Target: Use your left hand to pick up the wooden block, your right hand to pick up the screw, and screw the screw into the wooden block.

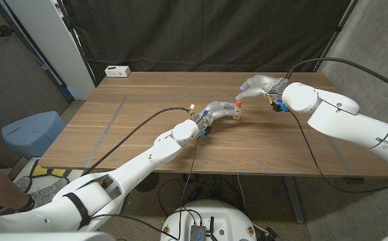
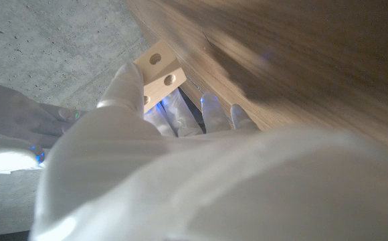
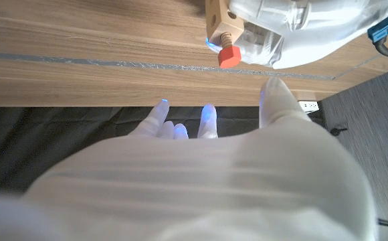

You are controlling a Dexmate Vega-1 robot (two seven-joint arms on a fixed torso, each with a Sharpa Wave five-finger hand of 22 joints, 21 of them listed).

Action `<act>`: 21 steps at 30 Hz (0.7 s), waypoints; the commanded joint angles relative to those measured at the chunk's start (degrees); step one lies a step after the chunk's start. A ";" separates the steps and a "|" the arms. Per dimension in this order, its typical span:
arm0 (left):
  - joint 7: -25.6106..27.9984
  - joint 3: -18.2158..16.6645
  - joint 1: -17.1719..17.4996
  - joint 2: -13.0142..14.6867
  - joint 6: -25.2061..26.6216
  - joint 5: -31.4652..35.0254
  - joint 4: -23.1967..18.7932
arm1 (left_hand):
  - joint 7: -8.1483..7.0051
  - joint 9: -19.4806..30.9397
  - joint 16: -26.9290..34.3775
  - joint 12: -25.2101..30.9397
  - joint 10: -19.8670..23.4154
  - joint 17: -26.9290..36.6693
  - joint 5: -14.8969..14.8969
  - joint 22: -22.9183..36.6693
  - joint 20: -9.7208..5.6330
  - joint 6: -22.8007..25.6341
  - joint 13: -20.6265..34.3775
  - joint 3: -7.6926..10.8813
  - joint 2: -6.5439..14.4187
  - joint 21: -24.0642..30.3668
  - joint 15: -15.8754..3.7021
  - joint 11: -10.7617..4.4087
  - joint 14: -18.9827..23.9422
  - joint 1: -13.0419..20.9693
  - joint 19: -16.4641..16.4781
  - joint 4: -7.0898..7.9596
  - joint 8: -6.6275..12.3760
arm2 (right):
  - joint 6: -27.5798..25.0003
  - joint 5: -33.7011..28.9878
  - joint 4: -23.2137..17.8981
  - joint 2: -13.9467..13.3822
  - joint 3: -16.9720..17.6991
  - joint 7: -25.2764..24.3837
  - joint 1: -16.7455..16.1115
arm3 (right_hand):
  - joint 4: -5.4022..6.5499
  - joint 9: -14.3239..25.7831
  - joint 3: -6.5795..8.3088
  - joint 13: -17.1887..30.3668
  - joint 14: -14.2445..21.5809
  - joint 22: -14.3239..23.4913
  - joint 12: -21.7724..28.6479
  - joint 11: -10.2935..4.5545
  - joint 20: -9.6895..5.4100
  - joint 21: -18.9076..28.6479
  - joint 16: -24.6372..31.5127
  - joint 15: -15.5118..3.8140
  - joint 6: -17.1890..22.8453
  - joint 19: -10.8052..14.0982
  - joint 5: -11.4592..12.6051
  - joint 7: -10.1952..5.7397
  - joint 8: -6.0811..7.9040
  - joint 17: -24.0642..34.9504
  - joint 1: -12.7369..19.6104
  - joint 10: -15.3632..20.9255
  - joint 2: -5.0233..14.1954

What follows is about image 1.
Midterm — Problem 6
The black backdrop stand pole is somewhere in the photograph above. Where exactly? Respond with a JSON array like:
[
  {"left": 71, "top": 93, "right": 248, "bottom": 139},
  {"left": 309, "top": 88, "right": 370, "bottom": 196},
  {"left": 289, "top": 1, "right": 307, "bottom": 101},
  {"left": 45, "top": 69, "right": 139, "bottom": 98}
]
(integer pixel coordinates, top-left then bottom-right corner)
[
  {"left": 56, "top": 0, "right": 98, "bottom": 88},
  {"left": 313, "top": 0, "right": 361, "bottom": 73}
]

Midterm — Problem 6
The thin black arm wire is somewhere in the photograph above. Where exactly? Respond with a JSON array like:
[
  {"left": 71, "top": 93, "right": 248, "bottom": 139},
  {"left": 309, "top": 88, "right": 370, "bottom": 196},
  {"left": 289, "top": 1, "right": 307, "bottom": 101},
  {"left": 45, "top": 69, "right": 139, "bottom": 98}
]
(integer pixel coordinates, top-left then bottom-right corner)
[
  {"left": 289, "top": 110, "right": 388, "bottom": 194},
  {"left": 90, "top": 135, "right": 201, "bottom": 241}
]

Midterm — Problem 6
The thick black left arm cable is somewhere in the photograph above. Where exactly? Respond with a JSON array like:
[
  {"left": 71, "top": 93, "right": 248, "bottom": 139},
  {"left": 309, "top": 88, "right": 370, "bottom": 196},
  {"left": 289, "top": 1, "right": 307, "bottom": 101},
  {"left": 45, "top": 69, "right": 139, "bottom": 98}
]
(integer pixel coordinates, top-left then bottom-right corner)
[{"left": 83, "top": 106, "right": 195, "bottom": 177}]

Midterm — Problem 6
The grey table leg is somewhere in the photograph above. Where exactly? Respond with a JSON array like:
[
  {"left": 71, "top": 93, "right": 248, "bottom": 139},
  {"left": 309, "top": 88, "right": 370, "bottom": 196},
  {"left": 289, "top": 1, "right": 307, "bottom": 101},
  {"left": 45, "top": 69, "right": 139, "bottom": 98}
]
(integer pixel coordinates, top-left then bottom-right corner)
[{"left": 282, "top": 176, "right": 305, "bottom": 224}]

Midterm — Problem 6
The grey tape outline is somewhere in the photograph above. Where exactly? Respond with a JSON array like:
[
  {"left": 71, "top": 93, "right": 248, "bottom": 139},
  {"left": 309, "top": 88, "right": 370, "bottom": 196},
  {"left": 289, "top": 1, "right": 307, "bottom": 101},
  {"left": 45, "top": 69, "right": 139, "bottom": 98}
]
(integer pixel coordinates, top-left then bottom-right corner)
[{"left": 83, "top": 94, "right": 352, "bottom": 177}]

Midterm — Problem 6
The thin black left arm wire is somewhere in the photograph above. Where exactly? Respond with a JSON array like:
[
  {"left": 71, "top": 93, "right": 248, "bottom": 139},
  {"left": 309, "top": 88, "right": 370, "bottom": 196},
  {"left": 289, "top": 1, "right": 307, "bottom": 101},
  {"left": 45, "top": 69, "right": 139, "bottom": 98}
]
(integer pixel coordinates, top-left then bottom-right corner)
[{"left": 90, "top": 135, "right": 201, "bottom": 241}]

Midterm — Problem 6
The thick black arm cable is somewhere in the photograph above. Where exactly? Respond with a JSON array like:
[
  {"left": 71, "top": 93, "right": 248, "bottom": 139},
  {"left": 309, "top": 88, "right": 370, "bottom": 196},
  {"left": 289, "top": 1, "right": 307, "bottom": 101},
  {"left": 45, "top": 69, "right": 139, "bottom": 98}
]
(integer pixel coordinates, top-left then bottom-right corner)
[
  {"left": 284, "top": 57, "right": 388, "bottom": 96},
  {"left": 83, "top": 106, "right": 195, "bottom": 177}
]

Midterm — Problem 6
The blue-grey plastic bin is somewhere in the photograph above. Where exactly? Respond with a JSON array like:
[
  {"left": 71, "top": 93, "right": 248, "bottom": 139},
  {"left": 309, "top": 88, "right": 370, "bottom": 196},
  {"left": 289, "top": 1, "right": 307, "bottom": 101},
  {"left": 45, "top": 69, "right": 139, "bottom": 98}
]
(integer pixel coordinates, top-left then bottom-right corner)
[{"left": 1, "top": 110, "right": 67, "bottom": 160}]

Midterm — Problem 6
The thin black right arm wire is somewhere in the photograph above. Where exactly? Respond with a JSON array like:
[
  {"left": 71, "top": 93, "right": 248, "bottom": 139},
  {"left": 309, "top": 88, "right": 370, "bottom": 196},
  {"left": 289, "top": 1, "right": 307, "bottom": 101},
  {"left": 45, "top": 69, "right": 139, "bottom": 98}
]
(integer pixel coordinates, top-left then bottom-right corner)
[{"left": 289, "top": 110, "right": 388, "bottom": 194}]

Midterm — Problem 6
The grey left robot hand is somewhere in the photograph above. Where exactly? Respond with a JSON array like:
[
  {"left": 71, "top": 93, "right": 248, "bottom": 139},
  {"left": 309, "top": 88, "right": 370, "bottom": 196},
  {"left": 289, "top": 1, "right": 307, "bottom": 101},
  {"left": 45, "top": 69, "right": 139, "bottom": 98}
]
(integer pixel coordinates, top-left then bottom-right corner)
[{"left": 193, "top": 100, "right": 239, "bottom": 131}]

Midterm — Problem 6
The grey electronics box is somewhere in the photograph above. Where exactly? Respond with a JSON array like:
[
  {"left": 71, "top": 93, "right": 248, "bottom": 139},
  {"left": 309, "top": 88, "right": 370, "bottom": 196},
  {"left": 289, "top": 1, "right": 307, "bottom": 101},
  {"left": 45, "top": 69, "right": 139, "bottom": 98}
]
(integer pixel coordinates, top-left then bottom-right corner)
[{"left": 189, "top": 224, "right": 208, "bottom": 241}]

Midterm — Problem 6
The black floor cable bundle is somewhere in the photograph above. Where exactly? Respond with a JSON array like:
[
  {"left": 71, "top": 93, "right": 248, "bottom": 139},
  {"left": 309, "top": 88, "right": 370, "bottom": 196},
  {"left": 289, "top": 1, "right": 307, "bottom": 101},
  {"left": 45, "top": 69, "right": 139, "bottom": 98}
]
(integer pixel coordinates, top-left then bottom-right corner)
[{"left": 157, "top": 173, "right": 248, "bottom": 218}]

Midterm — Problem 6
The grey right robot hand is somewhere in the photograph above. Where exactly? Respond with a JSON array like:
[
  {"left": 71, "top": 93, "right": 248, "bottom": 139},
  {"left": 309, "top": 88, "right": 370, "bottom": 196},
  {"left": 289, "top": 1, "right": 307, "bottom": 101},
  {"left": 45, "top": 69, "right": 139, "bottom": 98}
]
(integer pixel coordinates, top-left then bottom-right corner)
[{"left": 235, "top": 74, "right": 290, "bottom": 102}]

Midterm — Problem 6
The round black floor fan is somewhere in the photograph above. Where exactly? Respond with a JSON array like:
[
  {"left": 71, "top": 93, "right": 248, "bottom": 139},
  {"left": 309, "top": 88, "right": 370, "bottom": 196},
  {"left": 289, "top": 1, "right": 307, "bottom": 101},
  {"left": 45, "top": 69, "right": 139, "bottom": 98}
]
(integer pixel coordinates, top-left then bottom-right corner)
[{"left": 135, "top": 172, "right": 161, "bottom": 193}]

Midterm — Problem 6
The grey sneaker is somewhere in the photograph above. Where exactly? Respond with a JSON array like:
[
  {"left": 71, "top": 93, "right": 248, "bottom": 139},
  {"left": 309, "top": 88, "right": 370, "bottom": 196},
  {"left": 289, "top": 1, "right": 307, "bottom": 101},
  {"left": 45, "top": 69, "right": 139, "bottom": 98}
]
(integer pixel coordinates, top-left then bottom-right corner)
[{"left": 13, "top": 176, "right": 70, "bottom": 210}]

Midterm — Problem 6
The black backdrop curtain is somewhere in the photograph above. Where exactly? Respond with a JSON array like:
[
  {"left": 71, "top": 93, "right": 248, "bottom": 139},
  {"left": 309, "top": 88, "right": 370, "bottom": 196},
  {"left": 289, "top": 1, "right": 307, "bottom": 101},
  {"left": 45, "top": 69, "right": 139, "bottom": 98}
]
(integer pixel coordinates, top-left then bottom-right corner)
[{"left": 62, "top": 0, "right": 361, "bottom": 84}]

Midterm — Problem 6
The white cabinet panel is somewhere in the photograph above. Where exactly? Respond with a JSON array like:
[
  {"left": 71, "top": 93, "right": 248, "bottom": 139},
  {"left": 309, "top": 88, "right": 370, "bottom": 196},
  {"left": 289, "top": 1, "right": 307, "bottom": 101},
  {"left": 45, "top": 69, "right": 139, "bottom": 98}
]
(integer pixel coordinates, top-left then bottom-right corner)
[{"left": 5, "top": 0, "right": 96, "bottom": 100}]

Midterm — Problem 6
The white power strip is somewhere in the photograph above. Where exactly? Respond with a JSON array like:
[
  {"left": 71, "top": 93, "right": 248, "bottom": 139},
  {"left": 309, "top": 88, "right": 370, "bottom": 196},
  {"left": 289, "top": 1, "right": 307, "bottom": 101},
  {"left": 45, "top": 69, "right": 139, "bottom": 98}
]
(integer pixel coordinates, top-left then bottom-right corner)
[{"left": 104, "top": 65, "right": 132, "bottom": 78}]

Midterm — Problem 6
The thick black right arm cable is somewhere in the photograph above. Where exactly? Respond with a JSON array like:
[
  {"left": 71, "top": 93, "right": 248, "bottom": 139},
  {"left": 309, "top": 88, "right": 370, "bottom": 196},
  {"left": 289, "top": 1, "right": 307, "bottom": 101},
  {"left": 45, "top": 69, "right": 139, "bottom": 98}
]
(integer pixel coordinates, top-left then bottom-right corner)
[{"left": 284, "top": 57, "right": 388, "bottom": 96}]

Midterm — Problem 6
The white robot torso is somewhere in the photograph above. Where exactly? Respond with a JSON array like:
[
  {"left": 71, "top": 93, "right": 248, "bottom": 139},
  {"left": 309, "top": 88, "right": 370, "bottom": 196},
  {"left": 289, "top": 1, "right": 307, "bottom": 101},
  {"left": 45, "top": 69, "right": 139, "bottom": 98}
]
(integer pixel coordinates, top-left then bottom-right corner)
[{"left": 160, "top": 199, "right": 258, "bottom": 241}]

